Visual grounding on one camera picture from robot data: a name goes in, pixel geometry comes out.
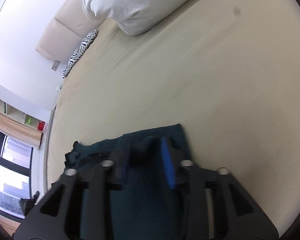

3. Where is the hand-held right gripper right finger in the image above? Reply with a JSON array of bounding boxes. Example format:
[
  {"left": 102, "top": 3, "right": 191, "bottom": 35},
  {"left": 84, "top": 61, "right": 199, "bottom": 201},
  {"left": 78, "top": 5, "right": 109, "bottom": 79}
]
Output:
[{"left": 161, "top": 137, "right": 280, "bottom": 240}]

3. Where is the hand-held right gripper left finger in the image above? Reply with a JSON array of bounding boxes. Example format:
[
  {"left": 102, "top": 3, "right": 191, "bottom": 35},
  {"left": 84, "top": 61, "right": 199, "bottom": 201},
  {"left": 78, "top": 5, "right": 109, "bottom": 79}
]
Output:
[{"left": 12, "top": 142, "right": 130, "bottom": 240}]

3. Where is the dark green sweater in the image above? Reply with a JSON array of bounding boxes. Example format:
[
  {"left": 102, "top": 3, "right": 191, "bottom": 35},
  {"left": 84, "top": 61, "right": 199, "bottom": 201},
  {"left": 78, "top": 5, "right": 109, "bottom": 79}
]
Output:
[{"left": 64, "top": 123, "right": 192, "bottom": 240}]

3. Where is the bed with beige sheet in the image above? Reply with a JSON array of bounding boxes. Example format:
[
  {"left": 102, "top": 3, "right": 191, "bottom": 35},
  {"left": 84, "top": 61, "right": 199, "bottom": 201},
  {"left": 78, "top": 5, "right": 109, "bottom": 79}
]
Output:
[{"left": 44, "top": 0, "right": 300, "bottom": 240}]

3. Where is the dark object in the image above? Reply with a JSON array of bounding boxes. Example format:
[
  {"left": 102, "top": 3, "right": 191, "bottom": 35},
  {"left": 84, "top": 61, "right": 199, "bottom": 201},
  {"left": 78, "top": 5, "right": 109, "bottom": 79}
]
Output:
[{"left": 19, "top": 191, "right": 40, "bottom": 215}]

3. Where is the beige curtain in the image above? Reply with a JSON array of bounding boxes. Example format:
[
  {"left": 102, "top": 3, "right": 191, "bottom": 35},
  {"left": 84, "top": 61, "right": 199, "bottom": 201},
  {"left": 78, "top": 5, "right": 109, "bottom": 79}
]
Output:
[{"left": 0, "top": 106, "right": 43, "bottom": 148}]

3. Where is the black framed window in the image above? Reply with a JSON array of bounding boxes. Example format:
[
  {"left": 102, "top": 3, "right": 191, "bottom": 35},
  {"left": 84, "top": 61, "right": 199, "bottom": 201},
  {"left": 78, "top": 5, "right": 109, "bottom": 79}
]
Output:
[{"left": 0, "top": 125, "right": 34, "bottom": 219}]

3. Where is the zebra print pillow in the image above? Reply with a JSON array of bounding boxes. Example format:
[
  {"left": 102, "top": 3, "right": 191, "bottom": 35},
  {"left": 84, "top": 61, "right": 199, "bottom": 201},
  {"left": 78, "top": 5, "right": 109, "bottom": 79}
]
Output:
[{"left": 62, "top": 28, "right": 99, "bottom": 78}]

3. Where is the beige padded headboard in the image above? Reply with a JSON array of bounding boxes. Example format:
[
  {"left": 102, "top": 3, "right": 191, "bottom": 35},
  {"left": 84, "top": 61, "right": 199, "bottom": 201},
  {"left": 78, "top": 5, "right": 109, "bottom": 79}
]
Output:
[{"left": 36, "top": 0, "right": 103, "bottom": 63}]

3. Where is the white folded duvet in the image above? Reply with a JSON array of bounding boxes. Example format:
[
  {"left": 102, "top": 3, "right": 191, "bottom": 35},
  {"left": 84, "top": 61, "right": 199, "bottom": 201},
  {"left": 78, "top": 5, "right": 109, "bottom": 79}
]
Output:
[{"left": 82, "top": 0, "right": 212, "bottom": 36}]

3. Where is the white wall shelf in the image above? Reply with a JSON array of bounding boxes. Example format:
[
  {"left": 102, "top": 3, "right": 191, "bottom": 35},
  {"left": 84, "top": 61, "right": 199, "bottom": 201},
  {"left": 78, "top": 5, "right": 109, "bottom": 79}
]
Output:
[{"left": 0, "top": 92, "right": 48, "bottom": 133}]

